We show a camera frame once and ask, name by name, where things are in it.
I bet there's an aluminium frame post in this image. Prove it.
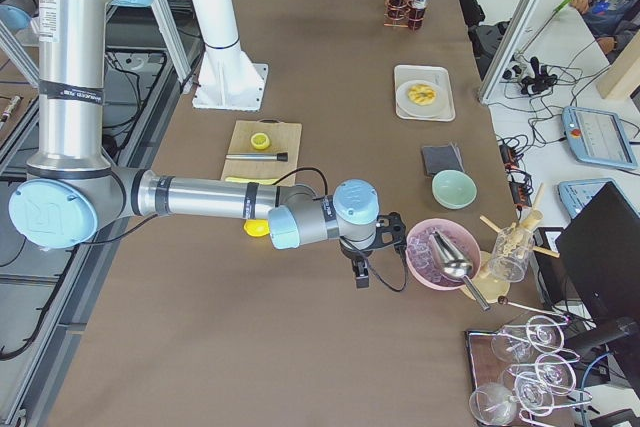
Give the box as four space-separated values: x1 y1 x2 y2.
478 0 540 105

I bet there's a silver knife black handle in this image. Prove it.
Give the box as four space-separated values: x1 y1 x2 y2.
225 152 289 162

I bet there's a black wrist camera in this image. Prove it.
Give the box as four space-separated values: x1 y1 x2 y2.
371 212 407 252

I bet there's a halved lemon on board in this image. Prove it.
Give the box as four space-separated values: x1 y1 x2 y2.
250 132 271 151

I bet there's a copper wire bottle rack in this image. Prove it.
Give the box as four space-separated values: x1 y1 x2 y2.
384 0 411 29

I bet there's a metal ice scoop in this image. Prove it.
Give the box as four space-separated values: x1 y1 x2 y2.
431 230 490 311

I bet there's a dark grey folded cloth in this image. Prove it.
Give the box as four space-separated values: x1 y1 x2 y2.
421 143 464 176

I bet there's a blue teach pendant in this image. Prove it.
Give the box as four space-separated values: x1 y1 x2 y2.
562 106 638 170
557 177 628 219

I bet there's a white round plate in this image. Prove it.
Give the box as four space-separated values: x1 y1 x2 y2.
396 80 446 118

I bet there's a clear glass jar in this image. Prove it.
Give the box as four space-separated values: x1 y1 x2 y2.
488 226 534 283

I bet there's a cream serving tray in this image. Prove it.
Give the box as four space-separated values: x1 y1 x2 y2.
394 65 455 122

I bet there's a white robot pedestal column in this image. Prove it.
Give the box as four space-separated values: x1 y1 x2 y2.
192 0 268 112

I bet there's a pink bowl with ice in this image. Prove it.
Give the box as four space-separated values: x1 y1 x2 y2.
406 218 481 291

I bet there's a glazed ring donut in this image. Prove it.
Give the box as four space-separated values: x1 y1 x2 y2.
407 84 438 106

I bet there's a wine glass on rack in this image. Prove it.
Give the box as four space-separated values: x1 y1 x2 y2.
491 315 564 363

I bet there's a wooden cutting board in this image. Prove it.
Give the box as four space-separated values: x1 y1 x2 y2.
221 120 302 182

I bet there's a mint green bowl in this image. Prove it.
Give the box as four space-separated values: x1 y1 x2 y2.
432 170 477 210

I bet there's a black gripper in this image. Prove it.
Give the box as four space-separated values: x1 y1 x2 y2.
339 237 371 289

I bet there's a wooden mug tree stand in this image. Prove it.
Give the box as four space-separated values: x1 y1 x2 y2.
480 183 560 283

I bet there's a whole yellow lemon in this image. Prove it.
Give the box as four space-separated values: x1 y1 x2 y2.
243 219 270 238

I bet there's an orange black power hub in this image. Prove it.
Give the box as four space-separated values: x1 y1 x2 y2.
498 141 533 209

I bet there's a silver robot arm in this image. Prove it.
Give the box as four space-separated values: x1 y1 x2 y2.
9 0 380 288

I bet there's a tea bottle in rack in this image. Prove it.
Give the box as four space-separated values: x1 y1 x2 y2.
407 0 427 30

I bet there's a black computer monitor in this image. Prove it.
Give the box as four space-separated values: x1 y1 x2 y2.
557 182 639 369

